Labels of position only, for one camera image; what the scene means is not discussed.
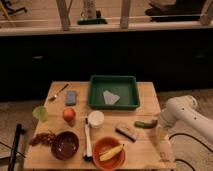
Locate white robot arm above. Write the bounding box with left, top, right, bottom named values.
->
left=156, top=95, right=213, bottom=143

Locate white paper cup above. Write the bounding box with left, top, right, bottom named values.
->
left=88, top=111, right=104, bottom=128

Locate green plastic cup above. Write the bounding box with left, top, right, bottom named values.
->
left=32, top=106, right=48, bottom=122

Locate wooden block brush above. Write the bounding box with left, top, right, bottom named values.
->
left=115, top=123, right=138, bottom=142

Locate orange bowl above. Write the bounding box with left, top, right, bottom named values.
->
left=92, top=137, right=125, bottom=171

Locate yellow corn cob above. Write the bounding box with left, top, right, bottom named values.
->
left=99, top=145, right=123, bottom=161

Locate grey cloth in tray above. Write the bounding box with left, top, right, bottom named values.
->
left=103, top=90, right=120, bottom=105

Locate green plastic tray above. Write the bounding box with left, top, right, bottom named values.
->
left=87, top=75, right=140, bottom=110

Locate orange fruit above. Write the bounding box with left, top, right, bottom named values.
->
left=63, top=108, right=76, bottom=122

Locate blue sponge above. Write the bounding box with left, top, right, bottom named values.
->
left=65, top=91, right=77, bottom=106

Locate dark brown bowl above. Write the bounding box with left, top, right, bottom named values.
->
left=51, top=131, right=79, bottom=161

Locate red dried chili bunch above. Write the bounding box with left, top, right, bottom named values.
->
left=29, top=133, right=56, bottom=146

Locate metal fork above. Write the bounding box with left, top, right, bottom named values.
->
left=48, top=84, right=69, bottom=101

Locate black stand pole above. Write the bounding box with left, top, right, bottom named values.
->
left=7, top=124, right=26, bottom=171

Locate black office chair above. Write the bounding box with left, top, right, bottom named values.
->
left=0, top=0, right=28, bottom=16

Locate black cable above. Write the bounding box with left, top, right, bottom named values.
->
left=168, top=132, right=213, bottom=171

